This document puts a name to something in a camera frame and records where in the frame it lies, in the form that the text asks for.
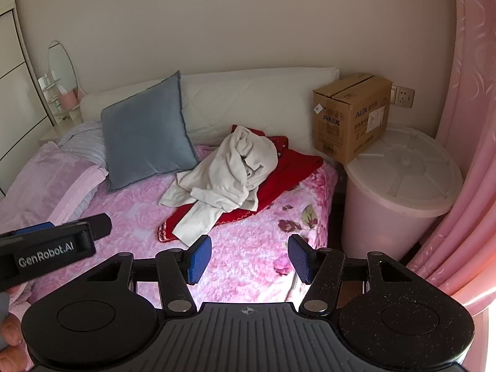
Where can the oval mirror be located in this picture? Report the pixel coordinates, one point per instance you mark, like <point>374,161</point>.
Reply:
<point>62,66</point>

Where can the white padded headboard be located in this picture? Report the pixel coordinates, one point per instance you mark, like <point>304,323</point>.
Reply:
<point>248,104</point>

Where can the pink jar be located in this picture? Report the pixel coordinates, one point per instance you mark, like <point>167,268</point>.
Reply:
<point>67,100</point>

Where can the person's left hand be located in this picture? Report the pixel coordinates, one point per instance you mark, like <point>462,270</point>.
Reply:
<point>11,331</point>

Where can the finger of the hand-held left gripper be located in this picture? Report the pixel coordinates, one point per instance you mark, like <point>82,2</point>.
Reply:
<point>37,228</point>
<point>100,225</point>

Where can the red knit sweater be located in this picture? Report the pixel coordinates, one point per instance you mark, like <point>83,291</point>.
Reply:
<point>294,170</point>

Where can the pink bin with white lid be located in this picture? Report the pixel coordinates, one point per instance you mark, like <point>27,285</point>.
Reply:
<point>399,174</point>

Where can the grey blue cushion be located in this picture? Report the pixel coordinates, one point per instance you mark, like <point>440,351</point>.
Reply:
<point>147,135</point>

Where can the pink curtain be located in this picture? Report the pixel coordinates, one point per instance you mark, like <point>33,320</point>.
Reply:
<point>472,124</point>

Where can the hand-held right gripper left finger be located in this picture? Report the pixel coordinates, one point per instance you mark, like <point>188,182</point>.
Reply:
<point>199,259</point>

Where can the white wardrobe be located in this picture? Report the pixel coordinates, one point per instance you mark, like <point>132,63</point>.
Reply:
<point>15,85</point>

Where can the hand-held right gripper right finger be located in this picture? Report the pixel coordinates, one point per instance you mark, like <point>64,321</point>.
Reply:
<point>300,259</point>

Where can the cream turtleneck sweater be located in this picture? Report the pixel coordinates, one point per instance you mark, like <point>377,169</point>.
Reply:
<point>232,162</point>

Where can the striped pillow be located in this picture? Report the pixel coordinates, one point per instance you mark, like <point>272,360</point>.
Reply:
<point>85,139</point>

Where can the cardboard box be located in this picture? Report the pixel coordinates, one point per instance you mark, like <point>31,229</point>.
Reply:
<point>348,124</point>

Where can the wall socket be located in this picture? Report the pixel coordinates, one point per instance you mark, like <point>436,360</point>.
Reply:
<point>403,97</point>

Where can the pink floral blanket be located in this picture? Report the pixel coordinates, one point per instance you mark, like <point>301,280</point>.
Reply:
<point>252,232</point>

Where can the pink pillow near mirror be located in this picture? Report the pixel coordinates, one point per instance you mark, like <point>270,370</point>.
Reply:
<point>46,178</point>

